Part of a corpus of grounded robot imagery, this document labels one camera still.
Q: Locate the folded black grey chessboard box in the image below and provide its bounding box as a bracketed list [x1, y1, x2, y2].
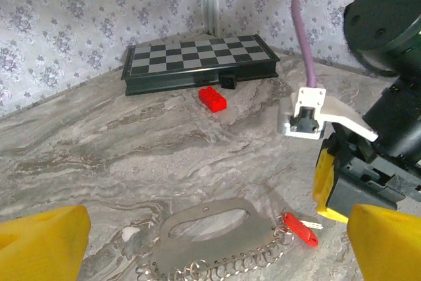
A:
[120, 34, 281, 97]

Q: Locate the small black cube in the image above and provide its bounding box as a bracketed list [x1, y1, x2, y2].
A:
[219, 75, 238, 90]

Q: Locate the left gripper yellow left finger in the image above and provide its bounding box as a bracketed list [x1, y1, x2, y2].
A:
[0, 205, 92, 281]

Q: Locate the red toy brick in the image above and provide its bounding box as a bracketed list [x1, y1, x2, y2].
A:
[198, 86, 228, 114]

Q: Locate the key with red tag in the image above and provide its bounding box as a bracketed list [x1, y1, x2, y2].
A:
[136, 197, 290, 281]
[279, 211, 325, 248]

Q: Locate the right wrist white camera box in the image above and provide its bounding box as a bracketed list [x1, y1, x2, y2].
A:
[276, 86, 379, 142]

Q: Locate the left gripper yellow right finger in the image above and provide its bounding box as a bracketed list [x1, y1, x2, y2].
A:
[347, 203, 421, 281]

